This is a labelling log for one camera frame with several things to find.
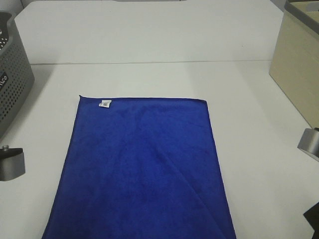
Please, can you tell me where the blue microfibre towel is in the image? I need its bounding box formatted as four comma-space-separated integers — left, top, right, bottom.
43, 97, 236, 239

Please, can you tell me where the beige storage box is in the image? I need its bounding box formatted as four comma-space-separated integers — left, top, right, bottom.
269, 0, 319, 128

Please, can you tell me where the grey perforated plastic basket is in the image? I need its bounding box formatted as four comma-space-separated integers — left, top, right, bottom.
0, 10, 34, 136

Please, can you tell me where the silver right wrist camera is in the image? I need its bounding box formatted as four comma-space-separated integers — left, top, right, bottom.
297, 127, 319, 161

